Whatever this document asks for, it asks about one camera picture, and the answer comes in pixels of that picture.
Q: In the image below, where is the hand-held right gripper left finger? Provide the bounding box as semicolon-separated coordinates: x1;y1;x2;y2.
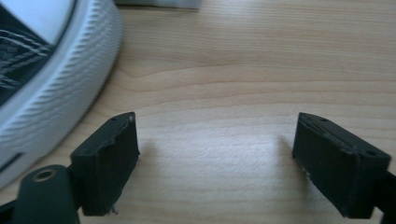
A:
70;111;140;217

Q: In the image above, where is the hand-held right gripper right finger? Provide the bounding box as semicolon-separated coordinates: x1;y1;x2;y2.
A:
291;111;392;219

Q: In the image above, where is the black canvas sneaker white sole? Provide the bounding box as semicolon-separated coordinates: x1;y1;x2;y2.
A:
0;0;123;190

